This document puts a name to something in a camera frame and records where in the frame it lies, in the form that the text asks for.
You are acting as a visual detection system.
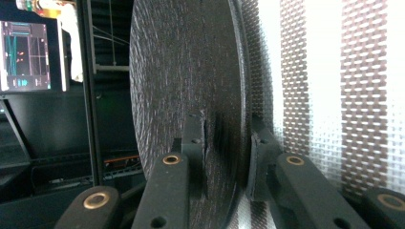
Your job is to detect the dark round plate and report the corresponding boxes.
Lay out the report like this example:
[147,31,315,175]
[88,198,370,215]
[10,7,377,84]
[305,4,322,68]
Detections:
[128,0,253,229]

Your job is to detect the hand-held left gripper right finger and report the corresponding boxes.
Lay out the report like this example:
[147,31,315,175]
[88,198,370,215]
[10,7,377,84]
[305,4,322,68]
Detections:
[246,126,285,203]

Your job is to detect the black vertical post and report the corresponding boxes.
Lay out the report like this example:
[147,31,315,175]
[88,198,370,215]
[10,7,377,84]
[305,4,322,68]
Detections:
[75,0,105,187]

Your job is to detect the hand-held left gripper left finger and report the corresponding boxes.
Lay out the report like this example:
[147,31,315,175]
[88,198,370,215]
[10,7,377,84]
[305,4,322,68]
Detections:
[172,110,208,200]

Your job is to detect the monitor with lit screen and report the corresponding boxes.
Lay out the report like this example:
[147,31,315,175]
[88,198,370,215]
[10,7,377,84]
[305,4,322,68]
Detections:
[0,20,70,94]

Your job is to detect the striped woven placemat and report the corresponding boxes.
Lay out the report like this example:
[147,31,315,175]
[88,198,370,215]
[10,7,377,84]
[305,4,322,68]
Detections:
[227,0,405,229]

